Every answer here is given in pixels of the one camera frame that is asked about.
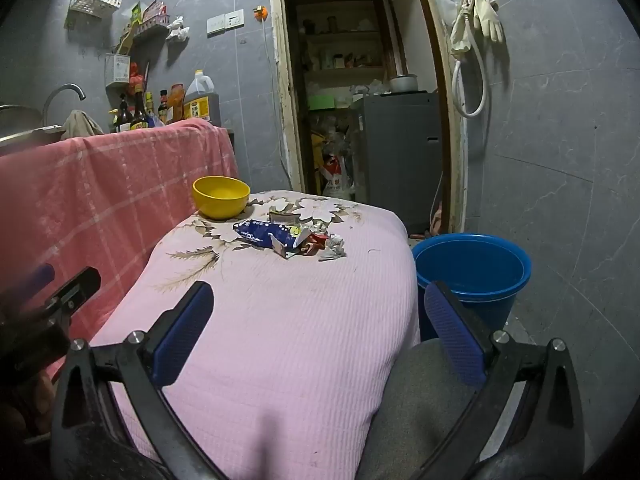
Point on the red mesh bag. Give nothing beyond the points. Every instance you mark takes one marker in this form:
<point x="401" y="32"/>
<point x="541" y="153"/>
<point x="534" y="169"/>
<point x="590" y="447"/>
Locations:
<point x="136" y="77"/>

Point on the blue plastic bucket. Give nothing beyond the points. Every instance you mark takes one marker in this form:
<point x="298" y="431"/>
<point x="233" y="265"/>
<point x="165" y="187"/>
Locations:
<point x="495" y="310"/>

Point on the grey refrigerator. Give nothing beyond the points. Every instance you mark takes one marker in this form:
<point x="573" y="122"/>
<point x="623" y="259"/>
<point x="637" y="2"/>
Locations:
<point x="400" y="160"/>

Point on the steel sink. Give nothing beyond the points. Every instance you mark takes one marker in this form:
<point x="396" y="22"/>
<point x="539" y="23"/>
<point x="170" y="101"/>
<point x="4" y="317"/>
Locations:
<point x="30" y="137"/>

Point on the white wall socket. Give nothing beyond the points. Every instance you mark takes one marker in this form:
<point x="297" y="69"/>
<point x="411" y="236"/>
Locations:
<point x="234" y="19"/>

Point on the red packet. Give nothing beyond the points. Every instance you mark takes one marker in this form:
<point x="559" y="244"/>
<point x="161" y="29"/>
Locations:
<point x="155" y="11"/>

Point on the pink plaid cloth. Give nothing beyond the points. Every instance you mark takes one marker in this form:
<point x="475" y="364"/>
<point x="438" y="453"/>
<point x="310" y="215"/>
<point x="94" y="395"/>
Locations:
<point x="100" y="195"/>

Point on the small red-capped sauce bottle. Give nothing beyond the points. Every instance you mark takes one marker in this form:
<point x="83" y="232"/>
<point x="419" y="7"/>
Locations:
<point x="162" y="107"/>

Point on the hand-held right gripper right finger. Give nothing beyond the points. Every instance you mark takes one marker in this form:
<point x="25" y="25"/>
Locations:
<point x="452" y="335"/>

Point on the wooden door frame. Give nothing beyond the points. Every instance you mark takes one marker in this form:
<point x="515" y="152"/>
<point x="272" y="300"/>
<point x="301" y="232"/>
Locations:
<point x="452" y="110"/>

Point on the orange wall hook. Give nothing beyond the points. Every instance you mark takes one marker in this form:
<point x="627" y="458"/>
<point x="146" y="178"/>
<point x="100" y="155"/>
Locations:
<point x="261" y="13"/>

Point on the metal wok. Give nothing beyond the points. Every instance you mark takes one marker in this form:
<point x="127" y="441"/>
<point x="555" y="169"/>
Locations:
<point x="15" y="112"/>

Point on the green bottle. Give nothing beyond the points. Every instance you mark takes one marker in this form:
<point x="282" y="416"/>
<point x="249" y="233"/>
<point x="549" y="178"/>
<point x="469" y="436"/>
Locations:
<point x="115" y="122"/>

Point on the white wall shelf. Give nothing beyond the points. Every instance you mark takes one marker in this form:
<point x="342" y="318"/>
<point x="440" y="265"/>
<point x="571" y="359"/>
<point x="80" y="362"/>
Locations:
<point x="150" y="29"/>

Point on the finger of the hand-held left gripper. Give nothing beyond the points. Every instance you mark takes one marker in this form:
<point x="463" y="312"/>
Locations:
<point x="75" y="292"/>
<point x="37" y="276"/>

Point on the large cooking wine jug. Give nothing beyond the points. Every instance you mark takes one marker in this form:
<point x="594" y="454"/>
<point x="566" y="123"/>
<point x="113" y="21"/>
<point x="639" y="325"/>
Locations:
<point x="202" y="102"/>

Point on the red wrapper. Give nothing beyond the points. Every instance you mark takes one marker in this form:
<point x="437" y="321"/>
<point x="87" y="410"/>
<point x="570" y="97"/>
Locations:
<point x="312" y="245"/>

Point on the blue snack wrapper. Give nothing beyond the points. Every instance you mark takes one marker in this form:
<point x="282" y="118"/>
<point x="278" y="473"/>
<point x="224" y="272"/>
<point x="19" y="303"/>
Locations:
<point x="265" y="232"/>

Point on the wooden spatula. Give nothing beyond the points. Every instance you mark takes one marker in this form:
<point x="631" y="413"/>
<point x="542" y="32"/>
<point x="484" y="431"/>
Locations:
<point x="127" y="40"/>

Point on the white wall switch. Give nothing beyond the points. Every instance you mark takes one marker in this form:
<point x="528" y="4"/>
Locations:
<point x="216" y="25"/>

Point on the dark sauce bottle yellow label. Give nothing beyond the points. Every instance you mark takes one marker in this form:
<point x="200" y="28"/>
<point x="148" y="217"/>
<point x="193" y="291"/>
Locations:
<point x="140" y="115"/>

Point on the pink floral blanket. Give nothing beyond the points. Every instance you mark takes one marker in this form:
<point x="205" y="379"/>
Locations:
<point x="280" y="335"/>

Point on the steel faucet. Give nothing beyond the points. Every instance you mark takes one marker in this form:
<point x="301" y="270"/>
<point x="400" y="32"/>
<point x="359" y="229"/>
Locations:
<point x="65" y="88"/>

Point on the green box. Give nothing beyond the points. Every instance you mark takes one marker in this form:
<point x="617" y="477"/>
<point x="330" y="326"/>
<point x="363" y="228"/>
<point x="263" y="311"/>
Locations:
<point x="320" y="102"/>

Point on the silver wrapper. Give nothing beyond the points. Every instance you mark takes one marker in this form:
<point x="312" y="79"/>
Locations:
<point x="335" y="250"/>

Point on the green packet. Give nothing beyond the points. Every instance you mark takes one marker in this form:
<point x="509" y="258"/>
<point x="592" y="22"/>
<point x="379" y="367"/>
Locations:
<point x="136" y="12"/>

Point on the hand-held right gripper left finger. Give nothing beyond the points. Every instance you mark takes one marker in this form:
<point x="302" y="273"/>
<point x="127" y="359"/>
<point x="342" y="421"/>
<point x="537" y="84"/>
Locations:
<point x="185" y="330"/>

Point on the torn brown cardboard scrap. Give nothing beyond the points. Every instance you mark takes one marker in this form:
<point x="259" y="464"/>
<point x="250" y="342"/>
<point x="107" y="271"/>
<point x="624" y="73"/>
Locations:
<point x="285" y="217"/>

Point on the beige rag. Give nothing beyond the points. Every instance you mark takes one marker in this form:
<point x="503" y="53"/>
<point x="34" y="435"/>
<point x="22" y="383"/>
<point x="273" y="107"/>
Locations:
<point x="80" y="122"/>

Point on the yellow bowl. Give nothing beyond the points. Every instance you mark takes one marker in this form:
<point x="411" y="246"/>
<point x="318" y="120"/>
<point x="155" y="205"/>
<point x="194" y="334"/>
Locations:
<point x="220" y="205"/>

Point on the wooden shelf unit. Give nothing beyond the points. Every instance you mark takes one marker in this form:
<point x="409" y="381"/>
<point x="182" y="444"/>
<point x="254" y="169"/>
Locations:
<point x="345" y="35"/>

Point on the white wall basket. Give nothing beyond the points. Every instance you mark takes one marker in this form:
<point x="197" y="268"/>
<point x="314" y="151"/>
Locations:
<point x="95" y="4"/>

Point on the dark sauce bottle white label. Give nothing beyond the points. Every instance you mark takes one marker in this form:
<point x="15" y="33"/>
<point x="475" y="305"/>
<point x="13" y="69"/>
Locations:
<point x="125" y="117"/>

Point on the metal pot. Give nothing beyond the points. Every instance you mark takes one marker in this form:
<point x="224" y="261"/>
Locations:
<point x="402" y="84"/>

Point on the person's grey trouser leg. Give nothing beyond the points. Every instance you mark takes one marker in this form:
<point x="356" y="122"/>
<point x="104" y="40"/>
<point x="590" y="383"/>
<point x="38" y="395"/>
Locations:
<point x="415" y="410"/>

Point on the cream rubber glove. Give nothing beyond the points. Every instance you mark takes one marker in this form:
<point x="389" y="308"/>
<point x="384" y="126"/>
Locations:
<point x="490" y="15"/>
<point x="461" y="30"/>

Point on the metal utensil holder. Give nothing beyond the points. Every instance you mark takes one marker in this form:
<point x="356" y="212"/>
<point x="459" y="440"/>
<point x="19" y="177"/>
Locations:
<point x="117" y="67"/>

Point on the red and white plastic bag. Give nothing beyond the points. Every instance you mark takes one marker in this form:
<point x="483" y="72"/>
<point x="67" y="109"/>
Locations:
<point x="337" y="180"/>

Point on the orange sauce bottle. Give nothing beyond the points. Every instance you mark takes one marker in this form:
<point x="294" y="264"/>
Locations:
<point x="176" y="102"/>

